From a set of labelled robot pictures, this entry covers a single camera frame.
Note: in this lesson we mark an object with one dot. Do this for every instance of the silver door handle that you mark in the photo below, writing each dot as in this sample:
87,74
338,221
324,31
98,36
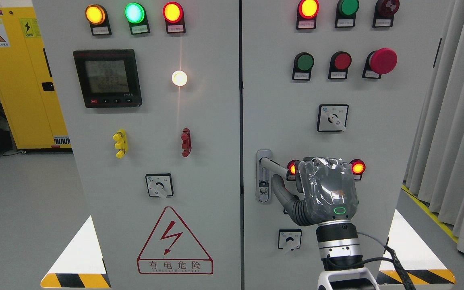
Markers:
265,168

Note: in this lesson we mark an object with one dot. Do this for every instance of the red-orange indicator light left door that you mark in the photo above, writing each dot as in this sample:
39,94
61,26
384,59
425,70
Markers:
174,18

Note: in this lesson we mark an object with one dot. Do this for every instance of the red-orange indicator right door top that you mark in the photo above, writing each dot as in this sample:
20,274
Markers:
306,16

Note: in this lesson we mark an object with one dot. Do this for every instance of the green indicator right door top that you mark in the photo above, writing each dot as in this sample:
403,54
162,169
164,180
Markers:
346,13

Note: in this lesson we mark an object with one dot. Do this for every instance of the red terminal connector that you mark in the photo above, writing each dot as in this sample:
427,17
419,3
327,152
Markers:
186,142

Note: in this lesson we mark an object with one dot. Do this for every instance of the lit red indicator left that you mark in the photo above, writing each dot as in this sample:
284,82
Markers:
292,169

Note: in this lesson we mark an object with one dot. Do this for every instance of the lit red indicator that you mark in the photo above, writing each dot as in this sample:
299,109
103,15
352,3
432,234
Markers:
358,167
292,169

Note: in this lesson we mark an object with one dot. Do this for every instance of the grey electrical control cabinet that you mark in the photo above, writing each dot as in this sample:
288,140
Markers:
239,98

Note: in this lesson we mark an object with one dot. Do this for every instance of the white lit indicator light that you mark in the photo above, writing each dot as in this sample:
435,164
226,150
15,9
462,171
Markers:
179,78

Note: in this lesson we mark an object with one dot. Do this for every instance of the green push button upper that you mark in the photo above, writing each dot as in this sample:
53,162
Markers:
302,67

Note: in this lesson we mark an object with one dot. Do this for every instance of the yellow terminal connector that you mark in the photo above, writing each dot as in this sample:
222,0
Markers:
121,143

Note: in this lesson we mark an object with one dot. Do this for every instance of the red danger warning sticker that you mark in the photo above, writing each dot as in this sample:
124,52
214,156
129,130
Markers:
172,249

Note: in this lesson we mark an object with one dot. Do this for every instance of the lit red indicator right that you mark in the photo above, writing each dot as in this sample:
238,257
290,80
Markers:
358,167

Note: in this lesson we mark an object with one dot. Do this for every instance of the red push button upper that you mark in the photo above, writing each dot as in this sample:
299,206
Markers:
339,64

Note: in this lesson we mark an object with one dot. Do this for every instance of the black digital power meter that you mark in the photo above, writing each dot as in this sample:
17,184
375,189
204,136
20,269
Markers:
108,78

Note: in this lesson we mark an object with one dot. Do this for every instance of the green lit indicator light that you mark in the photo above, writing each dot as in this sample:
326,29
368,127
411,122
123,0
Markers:
137,18

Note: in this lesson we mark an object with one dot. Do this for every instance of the red emergency stop button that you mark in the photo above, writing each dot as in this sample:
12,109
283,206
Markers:
379,62

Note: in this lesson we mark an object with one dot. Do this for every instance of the yellow indicator light top left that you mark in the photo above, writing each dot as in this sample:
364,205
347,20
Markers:
98,19

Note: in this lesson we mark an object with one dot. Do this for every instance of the left hazard striped base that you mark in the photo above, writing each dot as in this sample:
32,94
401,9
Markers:
80,265

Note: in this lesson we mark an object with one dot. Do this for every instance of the hazard striped base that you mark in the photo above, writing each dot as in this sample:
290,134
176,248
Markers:
80,265
425,269

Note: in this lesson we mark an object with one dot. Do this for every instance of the dark red buzzer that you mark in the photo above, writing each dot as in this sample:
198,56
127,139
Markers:
384,13

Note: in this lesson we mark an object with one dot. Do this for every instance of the grey curtain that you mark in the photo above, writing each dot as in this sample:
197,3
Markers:
435,172

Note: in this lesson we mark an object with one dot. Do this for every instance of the right hazard striped base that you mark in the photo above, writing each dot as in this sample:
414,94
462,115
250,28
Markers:
425,269

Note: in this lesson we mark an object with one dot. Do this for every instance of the yellow safety cabinet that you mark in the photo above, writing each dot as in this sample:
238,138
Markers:
27,90

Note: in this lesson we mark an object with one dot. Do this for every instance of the left door rotary switch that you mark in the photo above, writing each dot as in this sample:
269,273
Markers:
159,185

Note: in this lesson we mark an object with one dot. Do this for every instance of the upper right rotary switch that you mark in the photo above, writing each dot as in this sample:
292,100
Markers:
332,117

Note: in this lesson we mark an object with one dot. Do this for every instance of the lower white rotary switch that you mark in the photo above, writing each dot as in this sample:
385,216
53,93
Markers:
289,239

